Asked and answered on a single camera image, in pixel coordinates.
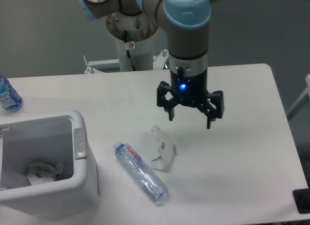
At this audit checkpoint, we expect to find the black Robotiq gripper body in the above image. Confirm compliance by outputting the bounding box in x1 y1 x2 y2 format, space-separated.
169 68 208 108

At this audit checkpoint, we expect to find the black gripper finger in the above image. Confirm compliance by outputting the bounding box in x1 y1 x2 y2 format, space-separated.
194 90 223 129
156 81 180 121

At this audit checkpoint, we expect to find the white paper wrapper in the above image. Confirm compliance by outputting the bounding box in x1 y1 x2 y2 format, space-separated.
150 125 178 172

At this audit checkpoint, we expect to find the clear plastic water bottle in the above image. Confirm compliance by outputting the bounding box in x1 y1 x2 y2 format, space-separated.
113 142 169 205

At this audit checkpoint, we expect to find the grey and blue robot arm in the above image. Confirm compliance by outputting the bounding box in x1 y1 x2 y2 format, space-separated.
78 0 224 124

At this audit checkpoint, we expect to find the white plastic trash can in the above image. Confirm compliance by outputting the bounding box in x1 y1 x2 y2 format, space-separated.
0 110 100 218

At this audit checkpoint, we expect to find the crumpled trash inside can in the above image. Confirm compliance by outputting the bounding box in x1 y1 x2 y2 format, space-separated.
27 161 74 185

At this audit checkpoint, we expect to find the black clamp at table edge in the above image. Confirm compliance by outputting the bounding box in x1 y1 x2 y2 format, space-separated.
293 188 310 214

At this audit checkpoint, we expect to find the blue labelled drink bottle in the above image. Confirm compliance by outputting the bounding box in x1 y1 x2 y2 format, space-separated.
0 75 23 113

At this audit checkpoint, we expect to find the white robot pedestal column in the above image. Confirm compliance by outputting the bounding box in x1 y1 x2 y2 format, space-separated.
106 12 158 69

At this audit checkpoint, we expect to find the black cable on pedestal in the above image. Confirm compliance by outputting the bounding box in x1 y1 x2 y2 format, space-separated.
123 30 137 72

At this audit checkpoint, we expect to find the white metal base frame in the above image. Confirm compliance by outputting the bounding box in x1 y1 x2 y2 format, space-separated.
83 49 170 74

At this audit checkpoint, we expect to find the white frame at right edge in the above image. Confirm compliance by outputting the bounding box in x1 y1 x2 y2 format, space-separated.
286 75 310 121

